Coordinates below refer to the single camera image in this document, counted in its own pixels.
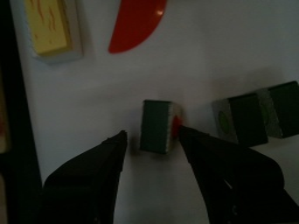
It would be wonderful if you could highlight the yellow egg sushi toy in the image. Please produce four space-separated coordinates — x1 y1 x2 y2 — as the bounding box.
22 0 84 64

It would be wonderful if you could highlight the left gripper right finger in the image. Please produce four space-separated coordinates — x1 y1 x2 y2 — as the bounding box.
177 125 299 224

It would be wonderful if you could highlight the red toy knife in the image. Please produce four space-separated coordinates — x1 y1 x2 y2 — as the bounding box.
106 0 168 54

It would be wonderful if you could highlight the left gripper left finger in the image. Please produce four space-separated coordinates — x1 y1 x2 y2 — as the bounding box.
40 129 128 224

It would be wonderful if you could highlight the red-centre sushi roll slice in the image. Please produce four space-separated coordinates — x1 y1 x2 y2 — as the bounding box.
138 99 182 155

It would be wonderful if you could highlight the green-centre sushi roll slice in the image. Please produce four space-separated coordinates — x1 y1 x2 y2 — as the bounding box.
256 80 299 139
209 93 269 148

